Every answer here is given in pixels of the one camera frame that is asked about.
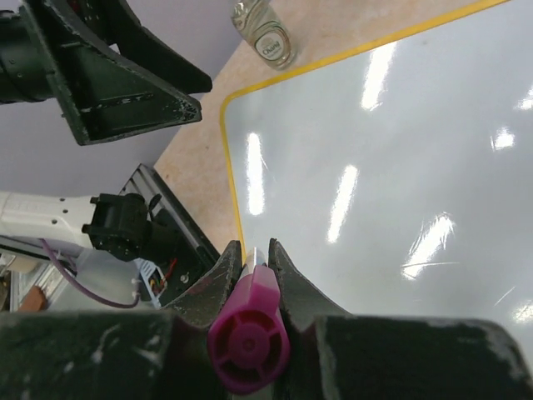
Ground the yellow-framed whiteboard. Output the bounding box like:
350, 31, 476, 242
221, 1, 532, 353

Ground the purple-capped whiteboard marker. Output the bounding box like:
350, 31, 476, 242
207, 247, 291, 396

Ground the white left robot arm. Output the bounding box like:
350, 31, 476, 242
1, 1, 212, 263

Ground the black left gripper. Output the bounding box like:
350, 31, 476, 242
1, 0, 212, 146

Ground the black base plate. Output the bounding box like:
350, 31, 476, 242
120, 164, 220, 309

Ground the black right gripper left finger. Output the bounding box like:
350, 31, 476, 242
1, 240, 243, 399

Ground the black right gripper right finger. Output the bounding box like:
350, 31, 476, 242
268, 239, 527, 399

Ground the brown block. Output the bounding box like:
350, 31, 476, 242
18, 286, 47, 313

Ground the clear plastic bottle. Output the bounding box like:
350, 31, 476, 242
229, 0, 297, 71

